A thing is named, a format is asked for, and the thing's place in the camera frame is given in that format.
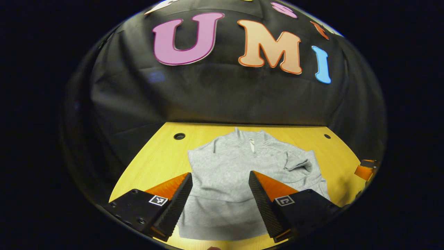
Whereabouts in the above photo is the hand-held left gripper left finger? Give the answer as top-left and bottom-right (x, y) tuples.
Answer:
(104, 172), (193, 242)

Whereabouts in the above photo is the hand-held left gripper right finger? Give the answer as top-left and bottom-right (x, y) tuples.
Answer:
(248, 170), (342, 243)

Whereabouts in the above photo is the grey zip sweatshirt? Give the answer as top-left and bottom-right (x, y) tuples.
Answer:
(177, 127), (330, 242)

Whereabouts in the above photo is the black backdrop cloth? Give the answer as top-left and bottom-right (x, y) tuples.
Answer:
(61, 0), (387, 205)

